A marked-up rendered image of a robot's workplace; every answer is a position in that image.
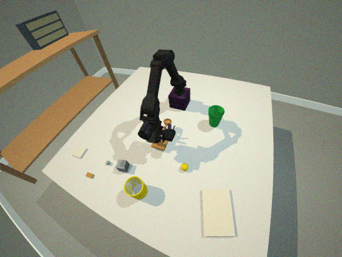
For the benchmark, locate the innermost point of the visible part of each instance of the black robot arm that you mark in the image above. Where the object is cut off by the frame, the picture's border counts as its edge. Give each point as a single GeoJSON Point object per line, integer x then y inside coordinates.
{"type": "Point", "coordinates": [150, 104]}

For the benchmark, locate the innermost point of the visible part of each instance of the yellow ball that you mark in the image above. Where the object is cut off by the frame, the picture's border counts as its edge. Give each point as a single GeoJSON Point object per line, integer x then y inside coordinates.
{"type": "Point", "coordinates": [184, 166]}

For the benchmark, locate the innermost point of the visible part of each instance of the yellow cup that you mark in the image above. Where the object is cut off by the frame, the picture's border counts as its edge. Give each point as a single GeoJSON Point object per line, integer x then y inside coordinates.
{"type": "Point", "coordinates": [135, 188]}

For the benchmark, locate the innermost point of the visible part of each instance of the small brown rectangular block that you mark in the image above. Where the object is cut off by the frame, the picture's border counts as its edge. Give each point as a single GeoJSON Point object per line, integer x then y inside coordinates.
{"type": "Point", "coordinates": [90, 175]}

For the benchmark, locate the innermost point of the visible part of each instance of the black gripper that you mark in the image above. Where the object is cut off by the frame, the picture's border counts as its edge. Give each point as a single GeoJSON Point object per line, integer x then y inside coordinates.
{"type": "Point", "coordinates": [166, 134]}

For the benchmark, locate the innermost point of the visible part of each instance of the green tapered cup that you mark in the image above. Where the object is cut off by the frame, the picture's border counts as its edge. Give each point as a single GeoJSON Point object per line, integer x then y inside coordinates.
{"type": "Point", "coordinates": [215, 114]}

